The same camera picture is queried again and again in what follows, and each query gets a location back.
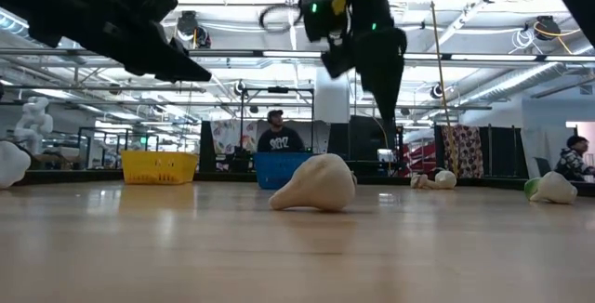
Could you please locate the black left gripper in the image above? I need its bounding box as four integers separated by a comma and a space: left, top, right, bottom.
27, 0, 213, 83

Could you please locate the yellow hanging cable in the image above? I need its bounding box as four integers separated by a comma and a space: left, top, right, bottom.
427, 0, 460, 172

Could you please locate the white round pillar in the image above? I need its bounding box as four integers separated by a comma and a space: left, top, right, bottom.
314, 66, 351, 125

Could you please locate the large cream toy garlic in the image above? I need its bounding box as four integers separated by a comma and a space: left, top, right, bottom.
268, 152, 359, 213

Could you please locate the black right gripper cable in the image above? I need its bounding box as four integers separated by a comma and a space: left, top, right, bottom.
258, 0, 320, 35

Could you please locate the blue plastic basket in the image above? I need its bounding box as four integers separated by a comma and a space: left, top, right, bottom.
253, 151, 315, 191

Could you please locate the black ceiling cable reel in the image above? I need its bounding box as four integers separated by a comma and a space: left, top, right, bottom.
533, 15, 562, 42
178, 10, 213, 49

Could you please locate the black rail with lights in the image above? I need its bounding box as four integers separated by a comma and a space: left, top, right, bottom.
0, 47, 595, 63

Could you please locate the floral patterned cloth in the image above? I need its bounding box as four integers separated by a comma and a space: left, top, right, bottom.
209, 119, 258, 156

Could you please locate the dark patterned cloth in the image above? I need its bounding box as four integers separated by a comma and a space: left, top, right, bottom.
440, 124, 485, 180

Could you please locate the white fabric panel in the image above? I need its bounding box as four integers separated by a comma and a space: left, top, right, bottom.
519, 125, 581, 183

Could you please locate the small white toy mushroom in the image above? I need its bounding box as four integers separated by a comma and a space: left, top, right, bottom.
410, 173, 441, 191

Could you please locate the green white toy bok choy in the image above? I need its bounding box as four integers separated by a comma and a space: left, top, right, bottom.
523, 177, 543, 202

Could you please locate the black metal stand frame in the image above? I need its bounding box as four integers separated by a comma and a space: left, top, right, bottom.
238, 86, 316, 174

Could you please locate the black computer tower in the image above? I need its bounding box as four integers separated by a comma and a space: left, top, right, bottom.
348, 115, 404, 163

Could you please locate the white humanoid figure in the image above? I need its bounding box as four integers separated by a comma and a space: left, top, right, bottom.
12, 96, 55, 156

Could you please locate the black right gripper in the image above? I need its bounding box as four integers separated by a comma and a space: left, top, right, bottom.
320, 14, 408, 123

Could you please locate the black table frame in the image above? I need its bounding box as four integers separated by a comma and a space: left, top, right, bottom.
0, 166, 595, 198

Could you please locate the yellow plastic basket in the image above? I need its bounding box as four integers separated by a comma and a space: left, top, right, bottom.
120, 150, 200, 186

